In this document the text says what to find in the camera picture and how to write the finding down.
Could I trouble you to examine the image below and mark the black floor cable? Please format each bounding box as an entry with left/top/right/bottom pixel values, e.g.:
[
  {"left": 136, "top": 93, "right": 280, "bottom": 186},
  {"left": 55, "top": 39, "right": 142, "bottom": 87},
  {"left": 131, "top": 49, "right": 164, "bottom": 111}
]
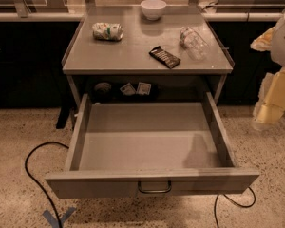
[
  {"left": 213, "top": 186, "right": 257, "bottom": 228},
  {"left": 24, "top": 141, "right": 70, "bottom": 228}
]

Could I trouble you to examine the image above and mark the dark counter cabinet left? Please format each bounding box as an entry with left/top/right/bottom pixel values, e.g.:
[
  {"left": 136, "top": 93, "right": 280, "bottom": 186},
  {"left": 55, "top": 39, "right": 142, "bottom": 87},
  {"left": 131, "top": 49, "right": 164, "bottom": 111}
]
[{"left": 0, "top": 21, "right": 79, "bottom": 108}]

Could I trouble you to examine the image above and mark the dark counter cabinet right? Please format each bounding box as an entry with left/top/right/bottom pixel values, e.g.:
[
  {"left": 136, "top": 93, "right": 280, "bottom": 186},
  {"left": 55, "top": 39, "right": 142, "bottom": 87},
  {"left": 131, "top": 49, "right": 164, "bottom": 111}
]
[{"left": 204, "top": 16, "right": 281, "bottom": 105}]

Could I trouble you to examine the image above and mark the crushed green white can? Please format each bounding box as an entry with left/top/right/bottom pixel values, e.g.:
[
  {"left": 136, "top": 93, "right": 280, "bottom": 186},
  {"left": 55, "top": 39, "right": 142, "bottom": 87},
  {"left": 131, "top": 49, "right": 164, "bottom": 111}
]
[{"left": 92, "top": 22, "right": 123, "bottom": 41}]

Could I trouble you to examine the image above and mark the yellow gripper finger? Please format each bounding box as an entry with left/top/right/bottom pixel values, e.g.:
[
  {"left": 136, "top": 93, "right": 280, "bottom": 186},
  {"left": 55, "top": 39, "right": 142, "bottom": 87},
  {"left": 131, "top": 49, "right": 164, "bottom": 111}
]
[
  {"left": 250, "top": 27, "right": 275, "bottom": 51},
  {"left": 252, "top": 66, "right": 285, "bottom": 131}
]

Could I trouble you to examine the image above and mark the black floor cable left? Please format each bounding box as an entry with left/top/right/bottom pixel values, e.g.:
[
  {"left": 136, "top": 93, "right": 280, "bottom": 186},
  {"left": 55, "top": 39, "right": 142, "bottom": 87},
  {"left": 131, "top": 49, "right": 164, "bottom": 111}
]
[{"left": 24, "top": 141, "right": 70, "bottom": 228}]

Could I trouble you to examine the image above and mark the white paper tag right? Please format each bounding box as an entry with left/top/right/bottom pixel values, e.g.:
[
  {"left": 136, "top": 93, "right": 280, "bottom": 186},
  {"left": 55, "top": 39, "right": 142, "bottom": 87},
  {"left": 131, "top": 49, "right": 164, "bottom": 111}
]
[{"left": 137, "top": 82, "right": 151, "bottom": 95}]

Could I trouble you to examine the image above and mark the white paper tag left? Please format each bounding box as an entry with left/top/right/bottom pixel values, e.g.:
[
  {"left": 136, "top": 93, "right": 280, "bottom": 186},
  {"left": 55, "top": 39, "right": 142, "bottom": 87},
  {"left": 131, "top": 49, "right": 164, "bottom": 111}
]
[{"left": 120, "top": 83, "right": 136, "bottom": 96}]

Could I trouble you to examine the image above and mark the grey open top drawer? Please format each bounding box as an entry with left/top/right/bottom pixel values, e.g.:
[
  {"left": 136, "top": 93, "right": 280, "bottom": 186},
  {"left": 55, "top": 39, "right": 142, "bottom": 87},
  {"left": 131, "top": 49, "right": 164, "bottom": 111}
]
[{"left": 46, "top": 93, "right": 259, "bottom": 199}]

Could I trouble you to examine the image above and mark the black rxbar chocolate bar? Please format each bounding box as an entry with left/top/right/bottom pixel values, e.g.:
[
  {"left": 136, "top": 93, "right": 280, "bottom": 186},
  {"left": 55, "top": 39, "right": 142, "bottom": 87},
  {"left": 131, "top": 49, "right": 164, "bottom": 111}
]
[{"left": 149, "top": 47, "right": 181, "bottom": 69}]

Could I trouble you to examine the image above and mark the dark counter cabinet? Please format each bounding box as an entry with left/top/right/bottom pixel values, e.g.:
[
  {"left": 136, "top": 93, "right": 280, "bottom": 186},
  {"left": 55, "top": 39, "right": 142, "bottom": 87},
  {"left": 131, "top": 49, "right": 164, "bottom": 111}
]
[
  {"left": 204, "top": 16, "right": 281, "bottom": 105},
  {"left": 0, "top": 21, "right": 79, "bottom": 108}
]

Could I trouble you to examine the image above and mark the white paper tag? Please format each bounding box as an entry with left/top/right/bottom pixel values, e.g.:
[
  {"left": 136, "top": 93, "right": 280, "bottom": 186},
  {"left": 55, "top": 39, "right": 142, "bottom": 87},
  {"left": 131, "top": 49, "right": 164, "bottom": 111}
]
[
  {"left": 137, "top": 82, "right": 151, "bottom": 95},
  {"left": 120, "top": 83, "right": 136, "bottom": 96}
]

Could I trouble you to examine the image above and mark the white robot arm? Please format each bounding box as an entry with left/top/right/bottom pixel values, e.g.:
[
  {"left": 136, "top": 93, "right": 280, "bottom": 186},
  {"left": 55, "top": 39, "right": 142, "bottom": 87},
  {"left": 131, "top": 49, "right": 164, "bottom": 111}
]
[{"left": 251, "top": 12, "right": 285, "bottom": 131}]

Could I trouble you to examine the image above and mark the metal drawer handle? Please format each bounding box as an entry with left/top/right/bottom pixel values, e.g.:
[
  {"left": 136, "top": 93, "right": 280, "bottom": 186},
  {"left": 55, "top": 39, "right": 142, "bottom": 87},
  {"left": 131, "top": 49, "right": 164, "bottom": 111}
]
[{"left": 138, "top": 181, "right": 172, "bottom": 195}]

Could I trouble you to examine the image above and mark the white ceramic bowl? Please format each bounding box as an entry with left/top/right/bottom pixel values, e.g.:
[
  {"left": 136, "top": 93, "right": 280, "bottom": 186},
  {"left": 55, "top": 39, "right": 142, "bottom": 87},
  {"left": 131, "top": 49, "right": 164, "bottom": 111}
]
[{"left": 141, "top": 0, "right": 166, "bottom": 20}]

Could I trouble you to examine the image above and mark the black floor cable right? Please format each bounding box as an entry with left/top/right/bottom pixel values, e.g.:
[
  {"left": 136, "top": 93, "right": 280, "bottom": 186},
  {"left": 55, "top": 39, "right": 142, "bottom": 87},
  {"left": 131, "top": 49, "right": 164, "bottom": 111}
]
[{"left": 213, "top": 186, "right": 257, "bottom": 228}]

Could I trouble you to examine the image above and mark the grey cabinet table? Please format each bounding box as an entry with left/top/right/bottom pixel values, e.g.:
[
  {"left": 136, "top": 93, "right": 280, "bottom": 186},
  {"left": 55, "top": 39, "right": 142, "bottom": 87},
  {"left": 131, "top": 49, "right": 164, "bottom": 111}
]
[{"left": 63, "top": 6, "right": 233, "bottom": 104}]

